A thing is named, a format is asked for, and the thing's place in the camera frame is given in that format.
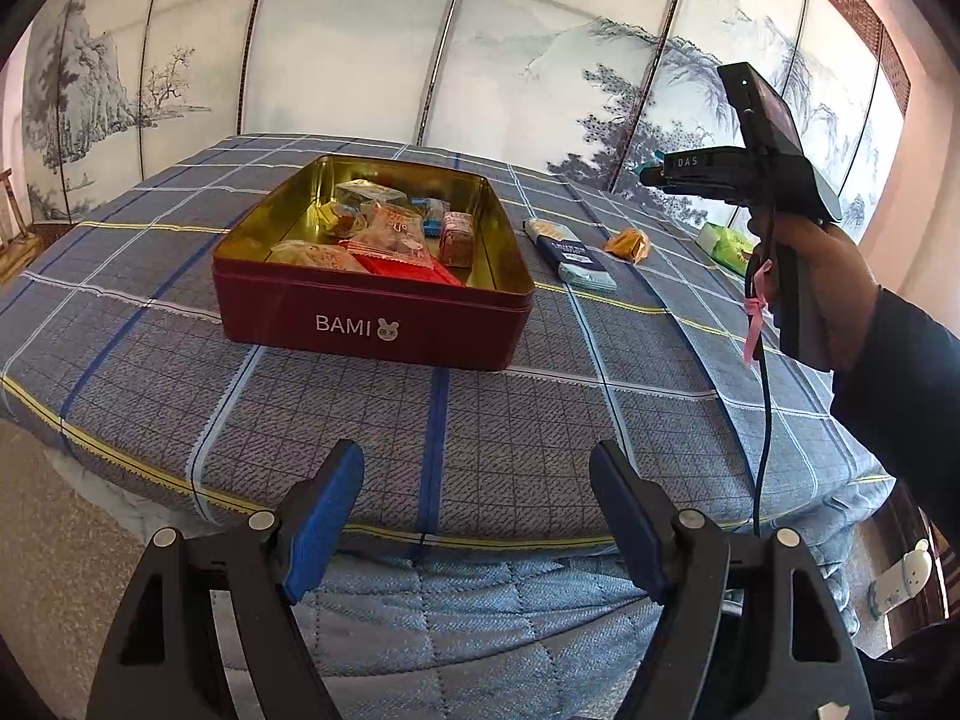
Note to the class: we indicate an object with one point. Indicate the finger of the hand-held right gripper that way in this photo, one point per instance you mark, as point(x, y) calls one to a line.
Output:
point(649, 175)
point(660, 159)

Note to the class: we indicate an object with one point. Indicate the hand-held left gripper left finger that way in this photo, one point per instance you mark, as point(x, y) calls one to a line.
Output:
point(322, 517)

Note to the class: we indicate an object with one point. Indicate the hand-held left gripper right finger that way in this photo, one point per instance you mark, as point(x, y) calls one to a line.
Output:
point(634, 525)

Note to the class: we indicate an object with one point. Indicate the red tin box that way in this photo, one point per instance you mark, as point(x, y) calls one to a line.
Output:
point(450, 330)

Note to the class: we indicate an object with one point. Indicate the person's right forearm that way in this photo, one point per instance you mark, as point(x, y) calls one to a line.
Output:
point(900, 375)

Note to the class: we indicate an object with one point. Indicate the person's right hand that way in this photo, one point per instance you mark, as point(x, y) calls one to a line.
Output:
point(832, 270)

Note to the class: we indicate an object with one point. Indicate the small orange wrapped snack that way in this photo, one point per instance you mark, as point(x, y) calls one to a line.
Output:
point(628, 246)

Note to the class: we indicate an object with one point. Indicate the light green packet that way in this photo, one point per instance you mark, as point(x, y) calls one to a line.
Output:
point(726, 247)

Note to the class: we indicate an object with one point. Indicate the plaid grey bed sheet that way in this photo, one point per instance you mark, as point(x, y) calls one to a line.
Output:
point(300, 420)

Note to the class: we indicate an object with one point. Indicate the blue white snack packet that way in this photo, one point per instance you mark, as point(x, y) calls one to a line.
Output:
point(574, 255)

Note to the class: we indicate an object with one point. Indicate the pink ribbon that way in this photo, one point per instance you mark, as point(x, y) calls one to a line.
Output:
point(752, 307)

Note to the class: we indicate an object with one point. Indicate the quilted blue blanket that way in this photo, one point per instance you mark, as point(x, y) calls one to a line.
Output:
point(465, 615)

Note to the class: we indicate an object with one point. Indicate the brown lattice window panel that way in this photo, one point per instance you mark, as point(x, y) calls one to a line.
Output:
point(862, 15)

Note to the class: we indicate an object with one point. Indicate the pink brown wrapped cake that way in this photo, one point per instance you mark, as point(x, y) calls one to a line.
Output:
point(457, 238)

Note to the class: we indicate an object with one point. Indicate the blue wrapped candy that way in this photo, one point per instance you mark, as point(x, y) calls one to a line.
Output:
point(429, 214)

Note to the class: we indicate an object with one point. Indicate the pink white snack packet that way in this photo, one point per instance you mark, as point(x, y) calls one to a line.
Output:
point(397, 232)

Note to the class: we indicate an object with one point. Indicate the red snack packet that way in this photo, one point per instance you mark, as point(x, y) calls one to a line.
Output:
point(405, 270)

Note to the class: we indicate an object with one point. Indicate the white slipper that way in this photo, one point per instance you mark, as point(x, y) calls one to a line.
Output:
point(904, 577)

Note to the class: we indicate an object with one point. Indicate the clear packet brown snack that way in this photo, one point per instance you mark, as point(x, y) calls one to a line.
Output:
point(360, 202)

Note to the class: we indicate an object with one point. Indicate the painted folding screen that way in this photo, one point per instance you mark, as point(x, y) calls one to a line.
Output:
point(360, 37)

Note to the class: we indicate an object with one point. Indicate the wooden chair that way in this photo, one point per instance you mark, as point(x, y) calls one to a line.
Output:
point(15, 240)

